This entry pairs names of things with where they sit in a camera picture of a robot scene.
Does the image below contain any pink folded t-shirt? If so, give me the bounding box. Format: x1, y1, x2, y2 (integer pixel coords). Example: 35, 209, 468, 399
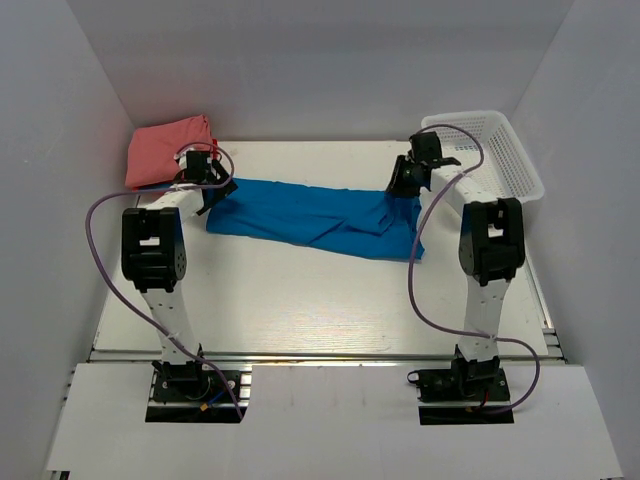
125, 115, 212, 189

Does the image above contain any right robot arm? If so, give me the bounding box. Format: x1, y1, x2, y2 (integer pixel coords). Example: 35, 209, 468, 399
386, 127, 526, 399

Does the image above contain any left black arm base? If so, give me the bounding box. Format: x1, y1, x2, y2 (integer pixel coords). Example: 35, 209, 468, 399
145, 360, 247, 424

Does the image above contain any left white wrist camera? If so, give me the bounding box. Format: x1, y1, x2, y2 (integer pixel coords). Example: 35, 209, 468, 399
174, 149, 189, 163

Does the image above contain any white plastic basket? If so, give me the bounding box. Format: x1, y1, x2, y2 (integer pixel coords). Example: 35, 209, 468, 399
421, 110, 545, 203

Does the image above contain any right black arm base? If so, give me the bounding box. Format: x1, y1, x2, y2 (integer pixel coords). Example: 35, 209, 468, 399
407, 353, 514, 426

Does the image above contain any blue t-shirt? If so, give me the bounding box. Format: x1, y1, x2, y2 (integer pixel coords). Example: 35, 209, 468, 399
206, 179, 424, 261

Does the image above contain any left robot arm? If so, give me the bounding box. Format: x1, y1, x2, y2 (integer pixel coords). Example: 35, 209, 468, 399
121, 142, 237, 365

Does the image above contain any aluminium table edge rail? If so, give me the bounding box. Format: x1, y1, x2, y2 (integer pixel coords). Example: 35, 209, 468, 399
89, 349, 566, 367

